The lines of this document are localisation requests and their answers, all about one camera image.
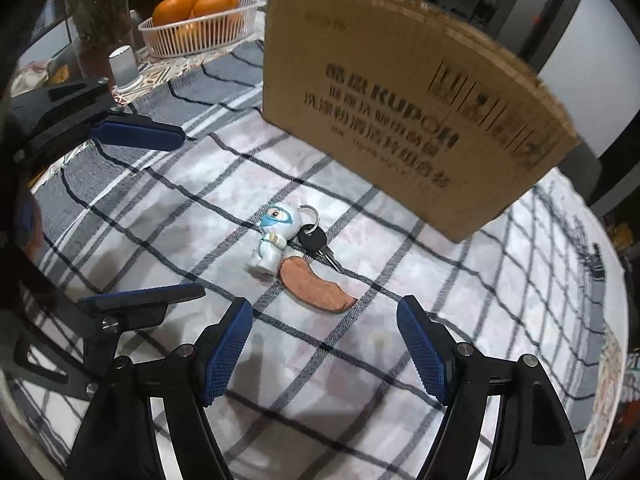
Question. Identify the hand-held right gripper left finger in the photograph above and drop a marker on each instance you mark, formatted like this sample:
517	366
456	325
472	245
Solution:
225	355

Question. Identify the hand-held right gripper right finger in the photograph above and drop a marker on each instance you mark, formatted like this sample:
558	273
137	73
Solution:
420	355

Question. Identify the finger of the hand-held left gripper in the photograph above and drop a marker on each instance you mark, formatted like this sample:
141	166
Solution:
145	294
140	132

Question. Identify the brown curved wooden piece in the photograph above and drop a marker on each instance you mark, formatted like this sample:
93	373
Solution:
310	285

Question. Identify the cardboard box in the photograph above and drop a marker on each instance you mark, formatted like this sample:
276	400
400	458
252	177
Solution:
400	110

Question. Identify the small white cylinder cup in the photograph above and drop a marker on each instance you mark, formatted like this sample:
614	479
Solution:
122	67

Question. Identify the white fruit basket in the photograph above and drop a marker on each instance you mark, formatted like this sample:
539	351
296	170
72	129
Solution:
200	42

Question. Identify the orange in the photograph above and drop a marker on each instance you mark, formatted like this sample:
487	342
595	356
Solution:
172	10
187	32
215	2

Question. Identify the dried flowers in vase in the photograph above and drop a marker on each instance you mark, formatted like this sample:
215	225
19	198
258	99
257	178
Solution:
100	20

